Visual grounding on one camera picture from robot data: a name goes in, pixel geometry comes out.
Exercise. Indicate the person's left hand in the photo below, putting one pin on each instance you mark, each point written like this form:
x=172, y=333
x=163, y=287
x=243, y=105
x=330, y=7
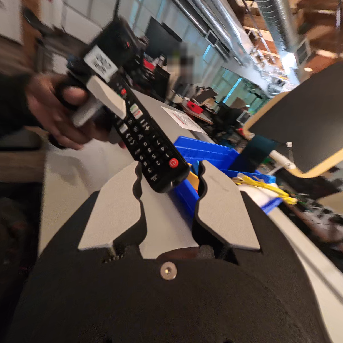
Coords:
x=48, y=112

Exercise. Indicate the black backdrop board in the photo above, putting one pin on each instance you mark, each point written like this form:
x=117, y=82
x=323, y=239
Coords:
x=308, y=115

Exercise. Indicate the black monitor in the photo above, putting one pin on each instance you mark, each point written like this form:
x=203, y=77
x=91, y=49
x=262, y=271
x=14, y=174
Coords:
x=160, y=37

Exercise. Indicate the silver spiral duct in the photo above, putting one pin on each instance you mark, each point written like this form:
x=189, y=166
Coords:
x=276, y=21

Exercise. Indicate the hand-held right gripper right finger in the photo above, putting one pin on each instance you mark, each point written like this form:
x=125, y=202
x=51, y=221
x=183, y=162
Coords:
x=227, y=214

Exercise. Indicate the blue storage bin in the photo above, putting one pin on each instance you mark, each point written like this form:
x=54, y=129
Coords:
x=206, y=150
x=185, y=198

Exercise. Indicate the red storage bin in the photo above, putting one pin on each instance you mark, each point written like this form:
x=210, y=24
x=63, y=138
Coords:
x=195, y=106

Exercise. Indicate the printed paper sheet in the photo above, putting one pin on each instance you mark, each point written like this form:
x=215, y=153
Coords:
x=182, y=118

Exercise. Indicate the white board stand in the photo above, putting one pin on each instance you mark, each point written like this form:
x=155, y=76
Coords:
x=281, y=158

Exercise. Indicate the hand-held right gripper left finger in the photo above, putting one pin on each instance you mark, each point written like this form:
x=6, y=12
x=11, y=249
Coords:
x=112, y=211

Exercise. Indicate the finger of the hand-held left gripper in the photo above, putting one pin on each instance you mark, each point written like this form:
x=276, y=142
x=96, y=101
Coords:
x=107, y=96
x=114, y=137

